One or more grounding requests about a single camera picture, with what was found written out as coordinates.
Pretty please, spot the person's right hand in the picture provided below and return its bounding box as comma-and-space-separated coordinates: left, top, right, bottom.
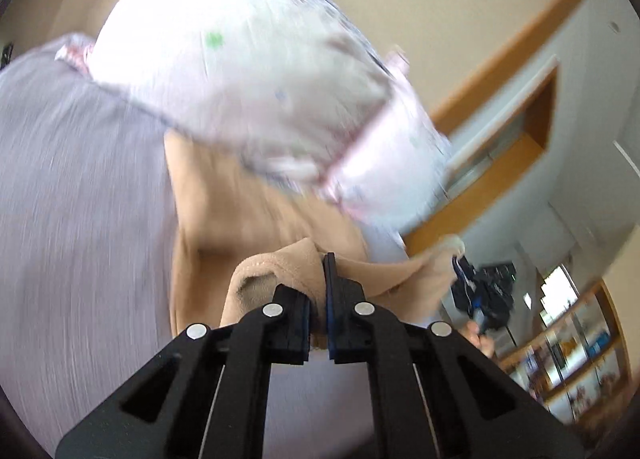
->
460, 320, 498, 358

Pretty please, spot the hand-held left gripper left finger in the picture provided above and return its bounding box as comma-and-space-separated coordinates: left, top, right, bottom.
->
55, 284, 312, 459

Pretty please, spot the tan small garment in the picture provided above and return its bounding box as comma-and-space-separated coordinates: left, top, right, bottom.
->
164, 131, 468, 351

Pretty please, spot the lilac striped bed sheet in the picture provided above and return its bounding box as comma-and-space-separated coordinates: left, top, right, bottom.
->
0, 37, 371, 459

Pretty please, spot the white floral printed quilt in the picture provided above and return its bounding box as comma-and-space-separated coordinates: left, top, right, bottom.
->
54, 0, 455, 240

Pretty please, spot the wooden door frame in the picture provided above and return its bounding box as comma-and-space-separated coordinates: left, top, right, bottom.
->
400, 0, 587, 260

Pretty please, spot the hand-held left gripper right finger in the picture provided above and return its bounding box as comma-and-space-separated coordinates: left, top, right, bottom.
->
322, 252, 586, 459

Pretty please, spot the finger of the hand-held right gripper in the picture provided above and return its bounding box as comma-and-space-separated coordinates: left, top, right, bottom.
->
451, 255, 476, 290

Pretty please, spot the wooden display shelf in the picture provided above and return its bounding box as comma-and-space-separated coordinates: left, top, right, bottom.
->
495, 279, 636, 435

